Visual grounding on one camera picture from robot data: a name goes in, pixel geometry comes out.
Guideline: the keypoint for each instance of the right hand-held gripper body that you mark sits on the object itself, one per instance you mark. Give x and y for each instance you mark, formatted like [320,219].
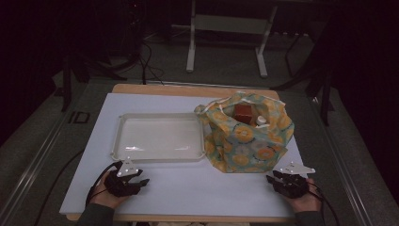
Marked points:
[293,186]

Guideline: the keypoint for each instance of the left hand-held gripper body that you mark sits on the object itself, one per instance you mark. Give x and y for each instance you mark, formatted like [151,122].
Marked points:
[120,186]

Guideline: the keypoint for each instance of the floral fabric bag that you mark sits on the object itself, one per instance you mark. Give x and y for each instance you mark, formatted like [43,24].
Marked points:
[247,147]

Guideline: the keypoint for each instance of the white plastic tray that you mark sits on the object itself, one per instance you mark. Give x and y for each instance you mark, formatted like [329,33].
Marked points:
[158,138]

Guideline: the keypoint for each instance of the brown carton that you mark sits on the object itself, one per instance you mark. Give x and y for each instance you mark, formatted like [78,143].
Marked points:
[244,113]

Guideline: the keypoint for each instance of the person's left hand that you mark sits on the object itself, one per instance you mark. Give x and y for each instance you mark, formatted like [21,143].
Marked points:
[102,196]

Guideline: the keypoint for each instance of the person's right hand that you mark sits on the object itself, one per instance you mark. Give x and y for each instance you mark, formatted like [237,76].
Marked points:
[309,202]

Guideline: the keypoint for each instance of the white-capped bottle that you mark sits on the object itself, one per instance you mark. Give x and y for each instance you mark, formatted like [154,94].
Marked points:
[261,120]

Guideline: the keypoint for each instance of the black tripod stand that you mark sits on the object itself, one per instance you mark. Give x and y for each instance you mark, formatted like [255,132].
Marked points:
[323,88]
[81,69]

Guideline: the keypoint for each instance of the white metal stand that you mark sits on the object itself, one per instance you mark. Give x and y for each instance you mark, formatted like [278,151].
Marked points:
[230,23]

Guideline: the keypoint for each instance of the metal floor rail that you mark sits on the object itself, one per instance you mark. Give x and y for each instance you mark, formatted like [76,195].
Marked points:
[31,169]
[348,175]

